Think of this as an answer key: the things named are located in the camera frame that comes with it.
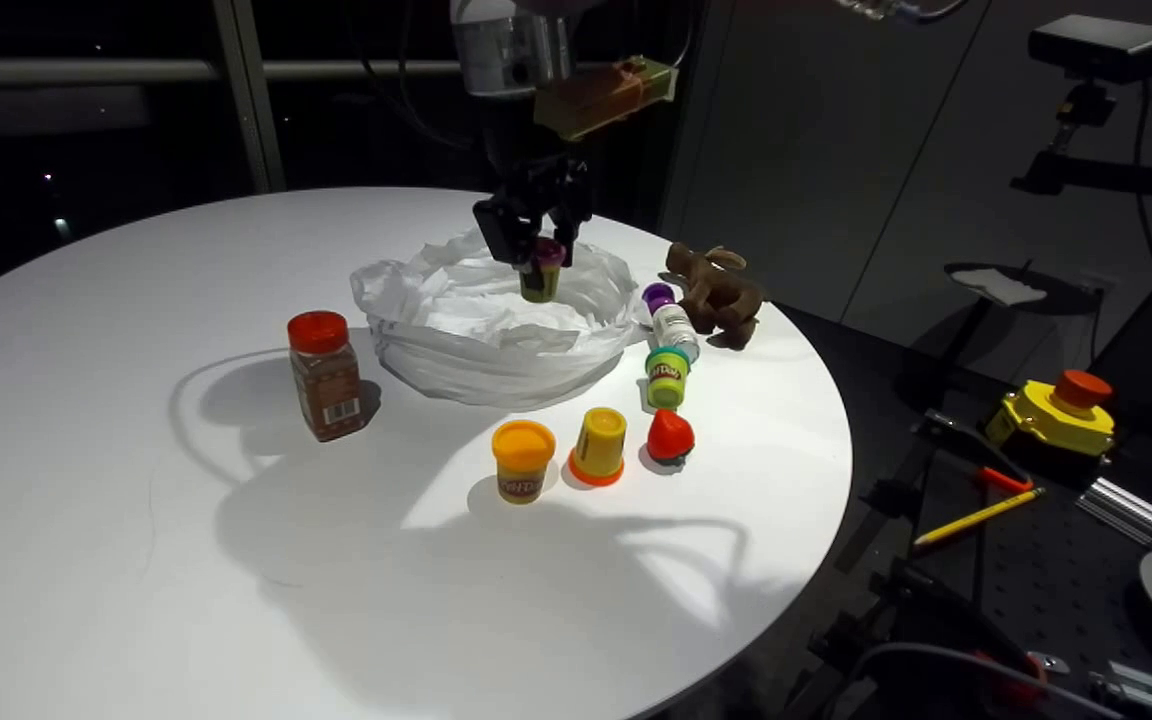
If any yellow dough can orange lid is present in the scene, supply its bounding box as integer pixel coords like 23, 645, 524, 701
564, 403, 632, 494

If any yellow emergency stop button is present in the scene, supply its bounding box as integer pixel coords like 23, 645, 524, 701
984, 365, 1120, 465

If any white pill bottle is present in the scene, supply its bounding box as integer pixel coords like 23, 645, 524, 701
650, 301, 705, 365

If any floor cable bundle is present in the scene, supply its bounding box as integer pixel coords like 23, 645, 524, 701
849, 635, 1128, 720

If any black camera on stand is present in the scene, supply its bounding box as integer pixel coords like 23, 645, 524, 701
1029, 14, 1152, 89

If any grey flat plate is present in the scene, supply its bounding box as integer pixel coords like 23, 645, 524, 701
946, 259, 1047, 314

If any dough can amber lid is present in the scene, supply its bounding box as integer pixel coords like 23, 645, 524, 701
490, 418, 562, 507

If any aluminium profile bar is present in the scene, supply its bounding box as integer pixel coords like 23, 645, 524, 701
1082, 472, 1152, 545

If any yellow pencil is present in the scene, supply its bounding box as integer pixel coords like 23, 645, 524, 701
908, 486, 1047, 553

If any brown plush toy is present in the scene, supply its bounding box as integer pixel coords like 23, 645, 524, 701
662, 240, 769, 353

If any red round toy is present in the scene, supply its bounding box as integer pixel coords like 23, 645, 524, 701
640, 403, 701, 467

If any grey window rail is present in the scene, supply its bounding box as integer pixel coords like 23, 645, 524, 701
0, 52, 467, 94

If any brown spice jar red lid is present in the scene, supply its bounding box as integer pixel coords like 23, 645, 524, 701
284, 310, 374, 443

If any red handled tool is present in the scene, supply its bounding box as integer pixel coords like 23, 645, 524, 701
911, 410, 1039, 500

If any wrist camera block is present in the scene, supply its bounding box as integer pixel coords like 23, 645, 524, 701
528, 52, 682, 144

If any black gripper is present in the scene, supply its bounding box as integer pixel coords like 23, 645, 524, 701
471, 95, 598, 271

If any green dough can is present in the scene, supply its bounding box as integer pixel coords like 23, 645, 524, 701
640, 341, 696, 412

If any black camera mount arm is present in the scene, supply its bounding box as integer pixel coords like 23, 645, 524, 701
1010, 78, 1152, 212

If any clear plastic bowl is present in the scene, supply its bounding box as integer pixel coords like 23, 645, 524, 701
346, 223, 654, 410

